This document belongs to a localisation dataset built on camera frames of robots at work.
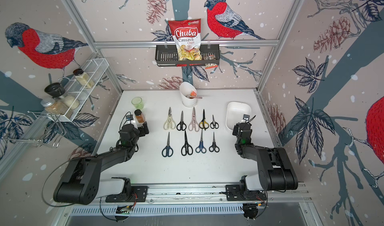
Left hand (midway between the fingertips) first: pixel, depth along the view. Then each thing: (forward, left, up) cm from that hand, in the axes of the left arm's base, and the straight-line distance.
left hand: (141, 120), depth 91 cm
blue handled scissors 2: (-14, -37, -10) cm, 41 cm away
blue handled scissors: (-16, -17, -9) cm, 25 cm away
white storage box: (+14, -64, -13) cm, 66 cm away
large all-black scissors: (-14, -28, -10) cm, 33 cm away
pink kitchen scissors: (+3, -32, -10) cm, 34 cm away
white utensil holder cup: (+25, -29, -4) cm, 39 cm away
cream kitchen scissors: (+3, -16, -10) cm, 19 cm away
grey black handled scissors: (-13, -45, -10) cm, 48 cm away
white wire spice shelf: (+25, +30, +20) cm, 44 cm away
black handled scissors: (+3, -47, -10) cm, 48 cm away
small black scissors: (+2, -24, -10) cm, 26 cm away
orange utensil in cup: (+24, -32, -3) cm, 40 cm away
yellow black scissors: (+3, -40, -10) cm, 41 cm away
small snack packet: (+25, -42, +22) cm, 54 cm away
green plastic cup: (+18, +8, -5) cm, 20 cm away
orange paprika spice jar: (+4, +3, -2) cm, 6 cm away
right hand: (+1, -63, -3) cm, 63 cm away
